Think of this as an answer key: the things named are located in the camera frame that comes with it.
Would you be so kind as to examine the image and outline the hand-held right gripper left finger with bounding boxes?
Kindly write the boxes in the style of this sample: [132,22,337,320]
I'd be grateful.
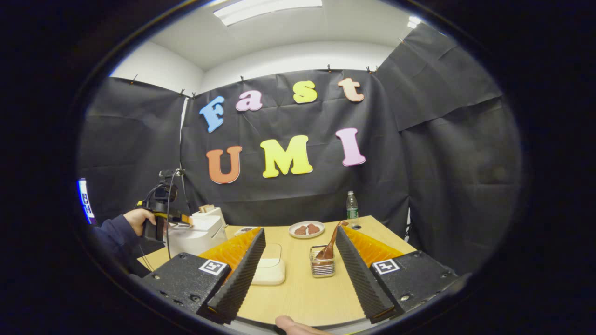
[140,227,266,325]

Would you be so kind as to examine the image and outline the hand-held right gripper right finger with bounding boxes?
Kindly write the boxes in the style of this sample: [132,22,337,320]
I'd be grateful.
[335,226,466,325]

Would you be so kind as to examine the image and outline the white rice cooker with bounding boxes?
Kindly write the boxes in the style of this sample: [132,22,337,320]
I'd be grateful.
[165,215,228,257]

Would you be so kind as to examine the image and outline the clear box of rice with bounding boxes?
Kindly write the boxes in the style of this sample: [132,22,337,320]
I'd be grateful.
[251,243,286,286]

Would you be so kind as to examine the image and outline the metal wire chopstick holder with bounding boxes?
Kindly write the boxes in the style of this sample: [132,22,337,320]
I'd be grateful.
[310,245,336,278]

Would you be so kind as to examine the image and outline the brown wooden spoon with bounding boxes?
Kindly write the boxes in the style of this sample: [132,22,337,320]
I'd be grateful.
[316,221,349,260]

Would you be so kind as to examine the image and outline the white toaster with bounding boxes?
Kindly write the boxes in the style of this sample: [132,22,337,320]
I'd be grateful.
[191,205,225,226]

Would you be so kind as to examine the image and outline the white round plate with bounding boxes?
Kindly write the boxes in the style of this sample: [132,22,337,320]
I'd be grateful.
[289,221,325,239]

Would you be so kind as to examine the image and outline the lit computer monitor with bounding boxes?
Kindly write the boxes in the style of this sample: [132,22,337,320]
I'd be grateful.
[77,178,96,225]

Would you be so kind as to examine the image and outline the black backdrop cloth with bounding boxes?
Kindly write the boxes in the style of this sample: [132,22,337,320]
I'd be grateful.
[77,23,523,275]

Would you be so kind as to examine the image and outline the long ceiling light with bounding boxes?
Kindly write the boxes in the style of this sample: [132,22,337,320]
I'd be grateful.
[213,0,323,26]

